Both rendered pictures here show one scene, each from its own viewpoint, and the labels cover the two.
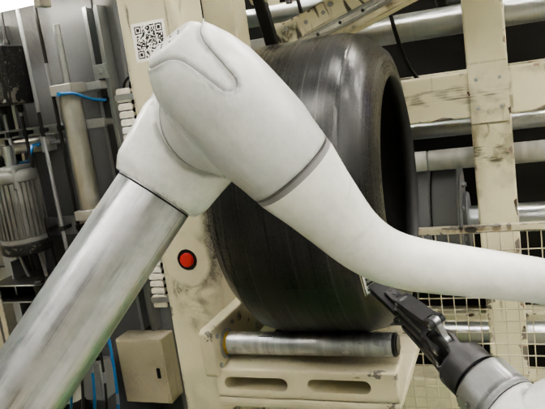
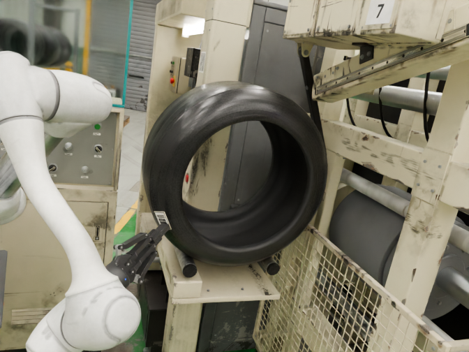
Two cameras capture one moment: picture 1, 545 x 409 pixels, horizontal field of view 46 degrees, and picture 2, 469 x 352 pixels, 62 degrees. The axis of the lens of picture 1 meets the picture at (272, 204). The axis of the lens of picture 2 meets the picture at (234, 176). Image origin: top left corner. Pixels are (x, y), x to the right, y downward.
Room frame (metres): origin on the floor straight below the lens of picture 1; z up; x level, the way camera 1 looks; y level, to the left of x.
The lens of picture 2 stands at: (0.46, -1.03, 1.51)
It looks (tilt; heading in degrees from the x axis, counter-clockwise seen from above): 15 degrees down; 48
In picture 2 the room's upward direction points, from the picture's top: 9 degrees clockwise
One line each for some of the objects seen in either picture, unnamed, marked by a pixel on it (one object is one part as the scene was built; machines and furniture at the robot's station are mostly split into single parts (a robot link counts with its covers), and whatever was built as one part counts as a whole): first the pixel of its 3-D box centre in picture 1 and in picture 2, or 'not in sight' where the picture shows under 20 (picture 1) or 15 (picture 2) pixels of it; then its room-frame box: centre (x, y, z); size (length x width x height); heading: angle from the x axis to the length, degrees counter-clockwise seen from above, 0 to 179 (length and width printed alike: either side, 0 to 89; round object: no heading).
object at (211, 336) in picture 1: (246, 316); not in sight; (1.36, 0.09, 0.90); 0.40 x 0.03 x 0.10; 159
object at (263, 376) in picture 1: (309, 375); (177, 260); (1.16, -0.02, 0.84); 0.36 x 0.09 x 0.06; 69
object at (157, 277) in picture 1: (149, 198); not in sight; (1.37, 0.26, 1.19); 0.05 x 0.04 x 0.48; 159
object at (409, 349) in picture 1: (329, 361); (214, 269); (1.29, -0.07, 0.80); 0.37 x 0.36 x 0.02; 159
